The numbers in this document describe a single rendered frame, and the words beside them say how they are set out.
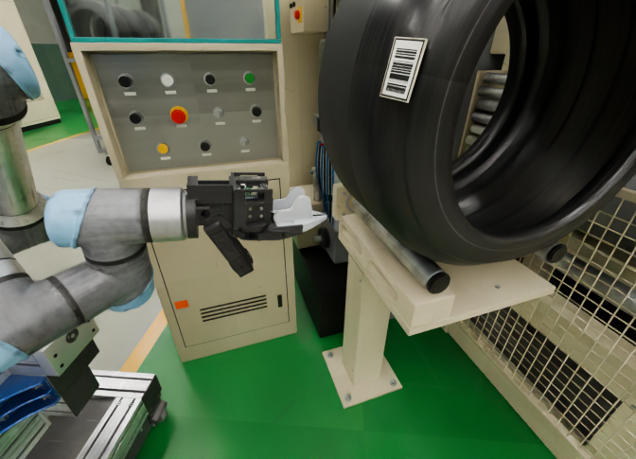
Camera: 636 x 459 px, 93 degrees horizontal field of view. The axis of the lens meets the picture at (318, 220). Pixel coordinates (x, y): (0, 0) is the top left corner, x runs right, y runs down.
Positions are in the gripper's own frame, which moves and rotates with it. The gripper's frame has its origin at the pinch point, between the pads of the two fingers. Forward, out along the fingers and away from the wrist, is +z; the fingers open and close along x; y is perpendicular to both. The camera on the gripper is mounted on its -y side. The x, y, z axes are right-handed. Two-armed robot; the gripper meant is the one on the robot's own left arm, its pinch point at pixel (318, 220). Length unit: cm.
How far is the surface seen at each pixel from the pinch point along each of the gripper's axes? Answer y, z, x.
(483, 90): 22, 62, 36
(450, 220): 5.7, 15.2, -12.2
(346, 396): -95, 32, 23
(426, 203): 8.3, 10.4, -11.9
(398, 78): 22.8, 3.0, -10.5
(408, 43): 26.1, 3.2, -10.4
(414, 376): -93, 64, 23
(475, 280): -15.4, 38.2, -3.3
